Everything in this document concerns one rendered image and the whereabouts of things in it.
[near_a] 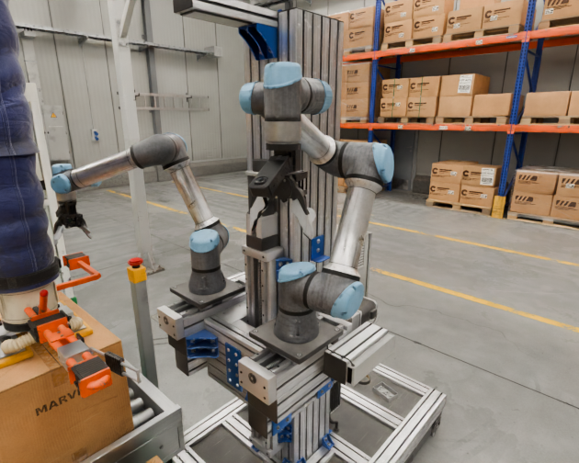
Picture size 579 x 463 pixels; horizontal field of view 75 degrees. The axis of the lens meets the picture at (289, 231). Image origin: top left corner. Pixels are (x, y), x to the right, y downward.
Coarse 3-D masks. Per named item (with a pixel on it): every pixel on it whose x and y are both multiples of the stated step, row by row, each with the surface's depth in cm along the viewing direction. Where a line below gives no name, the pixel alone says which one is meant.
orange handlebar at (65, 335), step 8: (80, 264) 168; (88, 272) 161; (96, 272) 158; (72, 280) 150; (80, 280) 151; (88, 280) 153; (64, 288) 148; (32, 312) 125; (64, 328) 116; (48, 336) 111; (56, 336) 111; (64, 336) 111; (72, 336) 112; (56, 344) 108; (64, 344) 111; (88, 352) 105; (72, 360) 101; (104, 376) 95; (88, 384) 92; (96, 384) 92; (104, 384) 93
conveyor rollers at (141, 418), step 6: (132, 390) 169; (132, 396) 168; (132, 402) 161; (138, 402) 161; (132, 408) 159; (138, 408) 161; (150, 408) 158; (138, 414) 154; (144, 414) 154; (150, 414) 155; (138, 420) 152; (144, 420) 154; (138, 426) 152
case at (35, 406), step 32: (0, 384) 113; (32, 384) 116; (64, 384) 123; (0, 416) 111; (32, 416) 118; (64, 416) 125; (96, 416) 134; (128, 416) 143; (0, 448) 112; (32, 448) 119; (64, 448) 127; (96, 448) 136
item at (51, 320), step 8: (48, 312) 122; (56, 312) 124; (64, 312) 122; (32, 320) 119; (40, 320) 119; (48, 320) 119; (56, 320) 117; (64, 320) 119; (32, 328) 114; (40, 328) 114; (48, 328) 116; (56, 328) 117; (32, 336) 117; (40, 336) 115
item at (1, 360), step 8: (8, 336) 128; (16, 336) 133; (0, 344) 128; (0, 352) 124; (16, 352) 124; (24, 352) 125; (32, 352) 125; (0, 360) 120; (8, 360) 121; (16, 360) 122
